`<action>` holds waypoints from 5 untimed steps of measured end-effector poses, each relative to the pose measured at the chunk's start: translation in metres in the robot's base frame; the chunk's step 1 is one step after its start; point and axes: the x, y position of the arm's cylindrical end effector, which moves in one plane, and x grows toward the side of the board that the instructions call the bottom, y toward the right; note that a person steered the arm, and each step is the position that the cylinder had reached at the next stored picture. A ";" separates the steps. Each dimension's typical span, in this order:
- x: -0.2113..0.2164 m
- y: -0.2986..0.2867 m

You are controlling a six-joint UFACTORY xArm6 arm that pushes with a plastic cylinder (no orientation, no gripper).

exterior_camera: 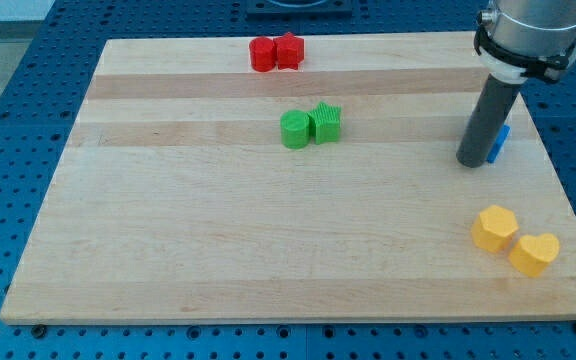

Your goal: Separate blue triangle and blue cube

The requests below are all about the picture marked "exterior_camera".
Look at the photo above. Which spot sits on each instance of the yellow hexagon block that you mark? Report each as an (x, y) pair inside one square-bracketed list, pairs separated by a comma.
[(494, 228)]

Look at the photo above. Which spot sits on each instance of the green star block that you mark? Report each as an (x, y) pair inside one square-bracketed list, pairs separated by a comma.
[(325, 123)]

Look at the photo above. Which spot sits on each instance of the yellow heart block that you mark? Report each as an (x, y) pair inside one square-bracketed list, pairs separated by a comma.
[(531, 255)]

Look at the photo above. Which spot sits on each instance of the red cylinder block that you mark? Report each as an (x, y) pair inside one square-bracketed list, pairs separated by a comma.
[(262, 52)]

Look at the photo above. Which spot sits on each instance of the wooden board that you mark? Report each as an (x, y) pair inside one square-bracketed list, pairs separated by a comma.
[(175, 201)]

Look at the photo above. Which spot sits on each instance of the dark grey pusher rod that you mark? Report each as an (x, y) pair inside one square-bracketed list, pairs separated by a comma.
[(486, 121)]

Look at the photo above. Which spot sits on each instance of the red star block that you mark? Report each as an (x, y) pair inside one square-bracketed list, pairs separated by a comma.
[(290, 51)]

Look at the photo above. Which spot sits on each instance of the green cylinder block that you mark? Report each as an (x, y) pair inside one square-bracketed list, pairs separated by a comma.
[(295, 129)]

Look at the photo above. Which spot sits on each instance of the blue block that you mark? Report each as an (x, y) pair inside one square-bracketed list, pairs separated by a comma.
[(498, 144)]

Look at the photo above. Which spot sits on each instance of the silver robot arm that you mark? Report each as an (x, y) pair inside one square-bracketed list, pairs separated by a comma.
[(521, 39)]

